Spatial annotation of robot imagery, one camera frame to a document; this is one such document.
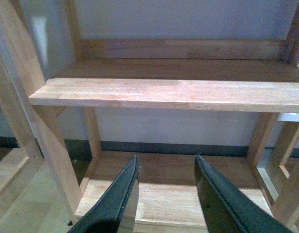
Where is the wooden shelf rack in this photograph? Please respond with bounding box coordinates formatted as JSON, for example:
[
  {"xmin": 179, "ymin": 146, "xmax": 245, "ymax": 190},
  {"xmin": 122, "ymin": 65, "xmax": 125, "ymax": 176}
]
[{"xmin": 0, "ymin": 0, "xmax": 299, "ymax": 233}]

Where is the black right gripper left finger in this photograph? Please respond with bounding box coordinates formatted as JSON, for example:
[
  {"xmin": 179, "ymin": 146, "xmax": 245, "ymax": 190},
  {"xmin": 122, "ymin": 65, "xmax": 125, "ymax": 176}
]
[{"xmin": 69, "ymin": 155, "xmax": 139, "ymax": 233}]

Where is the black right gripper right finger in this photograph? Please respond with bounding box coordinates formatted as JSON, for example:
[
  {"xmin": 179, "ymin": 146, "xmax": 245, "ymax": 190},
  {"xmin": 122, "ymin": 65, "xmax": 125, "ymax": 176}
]
[{"xmin": 194, "ymin": 154, "xmax": 291, "ymax": 233}]

